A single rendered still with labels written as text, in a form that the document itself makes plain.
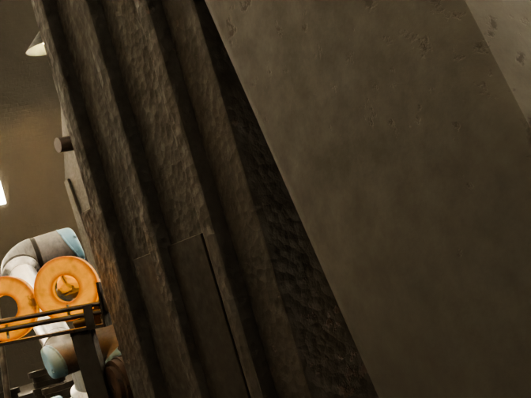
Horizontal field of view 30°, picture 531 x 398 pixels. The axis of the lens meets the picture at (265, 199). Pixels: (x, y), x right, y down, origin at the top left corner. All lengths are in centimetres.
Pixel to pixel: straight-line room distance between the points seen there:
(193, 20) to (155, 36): 9
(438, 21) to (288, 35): 30
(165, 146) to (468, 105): 78
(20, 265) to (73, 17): 116
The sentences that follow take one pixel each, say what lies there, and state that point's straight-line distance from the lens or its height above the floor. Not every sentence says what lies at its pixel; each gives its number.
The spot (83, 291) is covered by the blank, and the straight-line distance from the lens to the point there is 242.
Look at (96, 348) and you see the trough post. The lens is 242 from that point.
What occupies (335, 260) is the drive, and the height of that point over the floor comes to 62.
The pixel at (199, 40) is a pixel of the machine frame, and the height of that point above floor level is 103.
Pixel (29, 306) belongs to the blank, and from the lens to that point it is 246.
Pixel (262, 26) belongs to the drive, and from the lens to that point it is 147.
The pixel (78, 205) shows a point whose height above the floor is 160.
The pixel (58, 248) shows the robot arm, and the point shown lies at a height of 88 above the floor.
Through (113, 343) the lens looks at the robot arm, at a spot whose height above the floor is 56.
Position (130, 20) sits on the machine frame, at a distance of 187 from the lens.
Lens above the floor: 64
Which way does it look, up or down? 4 degrees up
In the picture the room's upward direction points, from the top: 17 degrees counter-clockwise
